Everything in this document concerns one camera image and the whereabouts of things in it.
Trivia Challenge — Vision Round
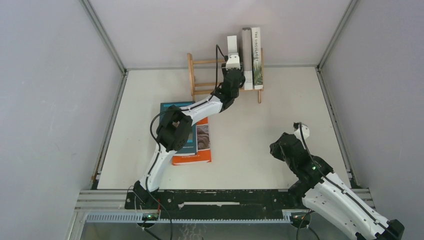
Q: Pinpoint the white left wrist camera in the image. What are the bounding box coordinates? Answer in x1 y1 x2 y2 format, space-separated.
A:
225 53 242 70

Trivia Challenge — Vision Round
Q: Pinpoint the wooden book rack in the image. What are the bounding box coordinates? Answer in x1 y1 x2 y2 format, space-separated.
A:
187 47 265 105

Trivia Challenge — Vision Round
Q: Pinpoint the orange book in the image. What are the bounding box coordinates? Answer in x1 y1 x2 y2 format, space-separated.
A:
172 117 212 166

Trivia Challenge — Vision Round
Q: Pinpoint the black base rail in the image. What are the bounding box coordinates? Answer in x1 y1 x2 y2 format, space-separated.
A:
124 189 307 221

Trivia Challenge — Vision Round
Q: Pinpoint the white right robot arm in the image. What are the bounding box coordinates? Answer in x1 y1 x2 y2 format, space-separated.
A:
270 132 405 240

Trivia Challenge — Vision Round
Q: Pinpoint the teal Humor book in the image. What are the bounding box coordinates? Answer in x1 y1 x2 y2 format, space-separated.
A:
156 101 198 156

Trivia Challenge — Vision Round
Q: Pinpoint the grey notebook with elastic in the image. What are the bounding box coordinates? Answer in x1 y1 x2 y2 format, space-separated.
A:
241 27 253 91

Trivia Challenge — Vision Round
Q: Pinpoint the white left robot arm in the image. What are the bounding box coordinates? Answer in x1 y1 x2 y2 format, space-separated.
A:
133 63 246 209

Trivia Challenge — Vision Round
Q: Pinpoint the white thick book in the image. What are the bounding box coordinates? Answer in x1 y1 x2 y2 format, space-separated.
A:
227 35 238 58

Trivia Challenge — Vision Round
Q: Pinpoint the white Singularity palm book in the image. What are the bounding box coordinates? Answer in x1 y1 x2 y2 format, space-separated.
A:
251 27 263 90

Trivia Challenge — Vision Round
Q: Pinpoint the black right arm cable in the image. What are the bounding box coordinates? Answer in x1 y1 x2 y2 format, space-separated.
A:
296 121 395 240

